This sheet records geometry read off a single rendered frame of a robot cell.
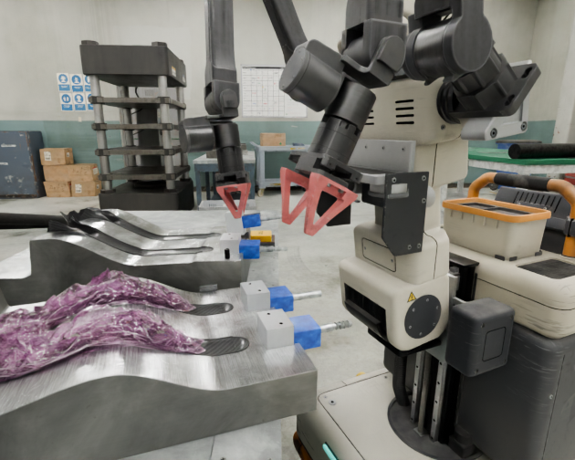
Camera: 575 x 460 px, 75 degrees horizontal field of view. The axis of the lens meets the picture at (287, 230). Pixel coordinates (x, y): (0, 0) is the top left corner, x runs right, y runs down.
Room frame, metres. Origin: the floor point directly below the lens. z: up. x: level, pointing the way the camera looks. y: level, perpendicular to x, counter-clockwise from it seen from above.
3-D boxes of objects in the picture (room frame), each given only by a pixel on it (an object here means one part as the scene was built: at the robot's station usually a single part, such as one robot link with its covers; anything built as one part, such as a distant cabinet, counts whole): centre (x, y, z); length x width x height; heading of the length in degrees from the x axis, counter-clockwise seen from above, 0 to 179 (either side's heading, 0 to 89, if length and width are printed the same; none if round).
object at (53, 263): (0.77, 0.34, 0.87); 0.50 x 0.26 x 0.14; 92
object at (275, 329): (0.46, -0.03, 0.86); 0.13 x 0.05 x 0.05; 109
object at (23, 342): (0.43, 0.24, 0.90); 0.26 x 0.18 x 0.08; 109
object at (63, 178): (6.64, 3.78, 0.42); 0.86 x 0.33 x 0.83; 95
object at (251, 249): (0.72, 0.07, 0.89); 0.13 x 0.05 x 0.05; 91
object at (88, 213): (0.76, 0.32, 0.92); 0.35 x 0.16 x 0.09; 92
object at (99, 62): (5.19, 1.85, 1.03); 1.54 x 0.94 x 2.06; 5
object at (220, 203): (4.03, 0.64, 0.28); 0.61 x 0.41 x 0.15; 95
